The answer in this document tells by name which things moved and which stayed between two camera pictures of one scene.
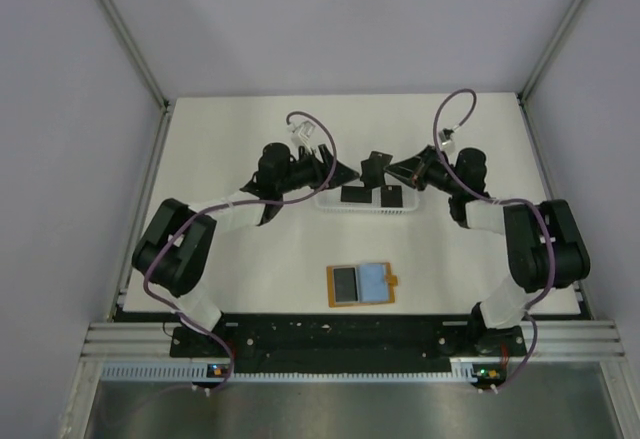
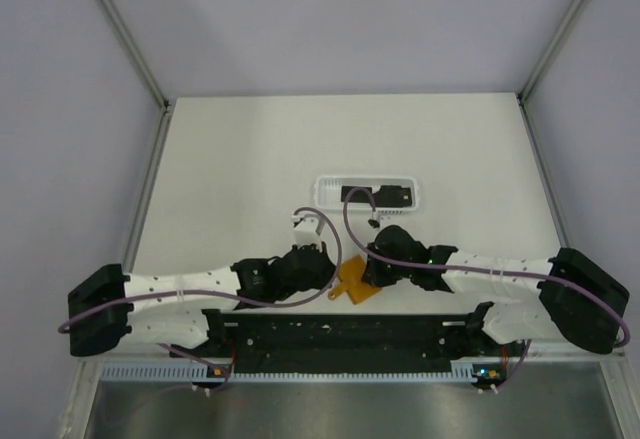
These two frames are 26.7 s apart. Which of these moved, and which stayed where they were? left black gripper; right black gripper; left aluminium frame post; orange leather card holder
Moved: left black gripper; right black gripper; orange leather card holder
Stayed: left aluminium frame post
